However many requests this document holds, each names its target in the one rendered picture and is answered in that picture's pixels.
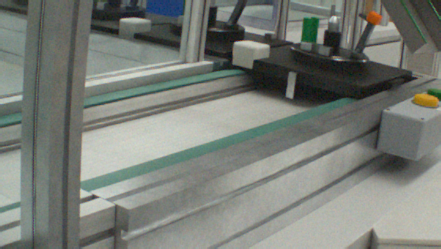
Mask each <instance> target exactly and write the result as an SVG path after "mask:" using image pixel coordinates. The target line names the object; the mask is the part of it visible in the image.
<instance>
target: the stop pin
mask: <svg viewBox="0 0 441 249"><path fill-rule="evenodd" d="M299 77H300V73H298V72H289V77H288V82H287V93H286V97H287V98H297V93H298V82H299Z"/></svg>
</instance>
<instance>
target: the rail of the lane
mask: <svg viewBox="0 0 441 249"><path fill-rule="evenodd" d="M403 82H404V79H401V78H398V79H395V80H391V81H389V82H388V83H387V90H386V91H384V92H381V93H377V94H374V95H372V96H369V97H367V98H364V99H361V100H358V101H356V102H352V103H350V104H347V105H345V106H342V107H339V108H337V109H334V110H331V111H328V112H326V113H322V114H320V115H317V116H315V117H311V118H308V119H306V120H304V121H300V122H297V123H294V124H291V125H288V126H286V127H283V128H282V129H279V130H276V131H274V132H270V133H266V134H264V135H262V136H258V137H255V138H253V139H249V140H246V141H243V142H241V143H237V144H235V145H232V146H230V147H225V148H222V149H220V150H217V151H213V152H210V153H208V154H204V155H202V156H199V157H197V158H192V159H190V160H187V161H185V162H181V163H178V164H176V165H170V166H167V167H165V168H162V169H159V170H156V171H153V172H151V173H148V174H146V173H145V174H143V175H141V176H138V177H134V178H131V179H129V180H123V181H121V182H119V183H117V184H111V185H109V186H106V187H104V188H98V189H96V190H94V191H90V192H89V193H91V194H92V198H93V200H94V199H104V200H106V201H108V202H111V203H113V204H115V205H116V207H115V212H116V216H115V227H112V228H111V229H109V233H110V234H112V235H114V239H115V242H114V249H247V248H249V247H251V246H254V245H255V244H257V243H259V242H261V241H262V240H264V239H266V238H268V237H269V236H271V235H273V234H275V233H277V232H279V231H280V230H282V229H284V228H286V227H287V226H289V225H291V224H292V223H294V222H296V221H297V220H299V219H301V218H303V217H305V216H306V215H307V214H310V213H312V212H313V211H315V210H316V209H317V208H319V207H321V206H323V205H324V204H326V203H328V202H330V201H331V200H333V199H335V198H336V197H338V196H339V195H341V194H342V193H344V192H345V191H348V190H350V189H351V188H352V187H353V186H355V185H357V184H359V183H361V182H362V181H364V180H365V179H367V178H368V177H370V176H372V175H373V174H374V173H376V172H378V171H380V170H381V169H382V168H384V167H386V166H387V165H389V164H390V163H392V162H394V161H395V160H396V159H398V158H400V156H397V155H395V154H388V153H386V152H383V151H378V150H377V149H376V144H377V139H378V134H379V130H380V121H381V117H382V112H383V110H385V109H387V108H389V107H392V106H394V105H396V104H398V103H400V102H402V101H405V100H407V99H408V98H412V97H414V95H417V94H421V93H423V92H426V91H427V90H428V89H429V88H438V89H441V79H439V78H435V77H432V76H424V77H421V78H420V79H417V80H414V81H410V82H407V83H405V84H404V83H403Z"/></svg>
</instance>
